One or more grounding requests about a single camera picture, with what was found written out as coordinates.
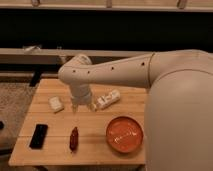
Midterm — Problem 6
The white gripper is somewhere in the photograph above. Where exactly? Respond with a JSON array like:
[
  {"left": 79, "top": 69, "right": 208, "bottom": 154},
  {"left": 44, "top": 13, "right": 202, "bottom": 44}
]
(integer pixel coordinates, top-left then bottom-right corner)
[{"left": 69, "top": 84, "right": 95, "bottom": 113}]

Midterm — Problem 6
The orange ceramic bowl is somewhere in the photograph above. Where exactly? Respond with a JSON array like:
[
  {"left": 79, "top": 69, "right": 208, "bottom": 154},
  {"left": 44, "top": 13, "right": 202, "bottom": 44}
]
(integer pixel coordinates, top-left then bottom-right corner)
[{"left": 106, "top": 116, "right": 144, "bottom": 154}]

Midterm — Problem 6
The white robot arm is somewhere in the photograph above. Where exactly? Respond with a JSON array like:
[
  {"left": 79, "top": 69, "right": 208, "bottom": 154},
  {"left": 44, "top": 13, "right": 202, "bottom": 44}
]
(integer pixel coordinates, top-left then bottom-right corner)
[{"left": 58, "top": 50, "right": 213, "bottom": 171}]

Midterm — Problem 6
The white tube bottle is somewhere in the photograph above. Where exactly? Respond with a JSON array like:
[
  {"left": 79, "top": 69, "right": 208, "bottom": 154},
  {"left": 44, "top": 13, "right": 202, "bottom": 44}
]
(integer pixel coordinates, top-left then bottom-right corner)
[{"left": 96, "top": 89, "right": 121, "bottom": 110}]

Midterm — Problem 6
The small white box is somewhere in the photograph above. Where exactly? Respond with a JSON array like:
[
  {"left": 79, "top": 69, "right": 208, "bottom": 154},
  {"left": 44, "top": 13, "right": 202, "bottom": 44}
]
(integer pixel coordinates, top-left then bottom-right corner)
[{"left": 49, "top": 96, "right": 64, "bottom": 113}]

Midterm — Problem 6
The red chili pepper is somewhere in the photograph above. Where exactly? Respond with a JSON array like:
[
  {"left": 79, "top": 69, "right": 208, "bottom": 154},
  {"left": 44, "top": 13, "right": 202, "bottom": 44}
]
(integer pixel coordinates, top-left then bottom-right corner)
[{"left": 69, "top": 127, "right": 78, "bottom": 152}]

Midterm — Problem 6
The black rectangular remote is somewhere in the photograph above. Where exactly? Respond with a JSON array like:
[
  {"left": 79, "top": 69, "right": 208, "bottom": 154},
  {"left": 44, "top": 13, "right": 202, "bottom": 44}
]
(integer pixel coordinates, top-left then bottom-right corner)
[{"left": 29, "top": 124, "right": 48, "bottom": 149}]

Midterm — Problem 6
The grey horizontal rail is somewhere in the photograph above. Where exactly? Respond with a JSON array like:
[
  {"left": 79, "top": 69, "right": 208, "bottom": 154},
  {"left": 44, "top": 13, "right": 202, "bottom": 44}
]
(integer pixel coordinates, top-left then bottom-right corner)
[{"left": 0, "top": 48, "right": 146, "bottom": 64}]

